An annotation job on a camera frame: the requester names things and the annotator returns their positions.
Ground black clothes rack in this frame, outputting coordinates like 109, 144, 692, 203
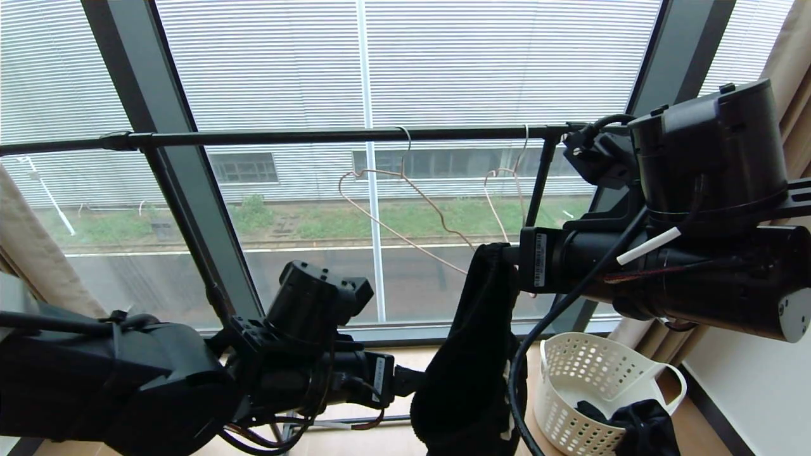
0, 122, 632, 445

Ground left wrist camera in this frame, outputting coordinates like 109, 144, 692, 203
317, 269, 376, 318

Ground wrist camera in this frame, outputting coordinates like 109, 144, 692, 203
317, 269, 376, 318
562, 113, 648, 232

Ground black shorts with white cords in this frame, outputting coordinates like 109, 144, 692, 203
409, 242, 528, 456

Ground black garment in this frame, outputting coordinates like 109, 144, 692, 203
575, 398, 682, 456

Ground white laundry basket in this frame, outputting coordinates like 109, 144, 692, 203
533, 332, 689, 456

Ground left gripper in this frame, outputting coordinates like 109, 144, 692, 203
250, 348, 396, 417

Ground beige curtain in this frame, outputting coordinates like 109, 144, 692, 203
611, 0, 811, 382
0, 163, 109, 321

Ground pink clothes hanger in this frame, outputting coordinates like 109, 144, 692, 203
483, 124, 540, 245
337, 125, 476, 275

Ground window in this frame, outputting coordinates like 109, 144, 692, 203
0, 0, 796, 344

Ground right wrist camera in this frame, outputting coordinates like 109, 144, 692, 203
562, 113, 648, 232

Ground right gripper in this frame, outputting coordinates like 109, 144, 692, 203
519, 224, 811, 343

